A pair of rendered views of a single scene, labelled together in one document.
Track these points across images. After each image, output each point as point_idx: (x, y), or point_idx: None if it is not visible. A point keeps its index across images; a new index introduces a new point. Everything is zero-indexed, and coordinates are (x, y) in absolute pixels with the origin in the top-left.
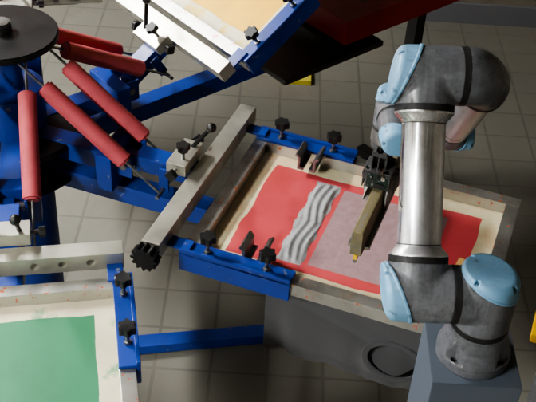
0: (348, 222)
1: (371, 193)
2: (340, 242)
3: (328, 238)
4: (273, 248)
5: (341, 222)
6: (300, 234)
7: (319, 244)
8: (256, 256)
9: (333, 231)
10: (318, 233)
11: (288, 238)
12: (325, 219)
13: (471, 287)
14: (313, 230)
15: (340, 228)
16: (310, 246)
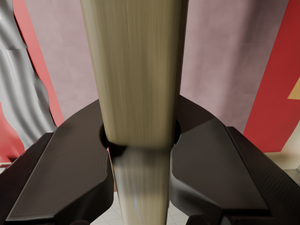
0: (72, 10)
1: (122, 203)
2: (91, 82)
3: (64, 81)
4: (8, 138)
5: (59, 18)
6: (16, 96)
7: (62, 103)
8: (3, 158)
9: (63, 59)
10: (41, 76)
11: (9, 114)
12: (22, 27)
13: None
14: (27, 76)
15: (69, 42)
16: (53, 114)
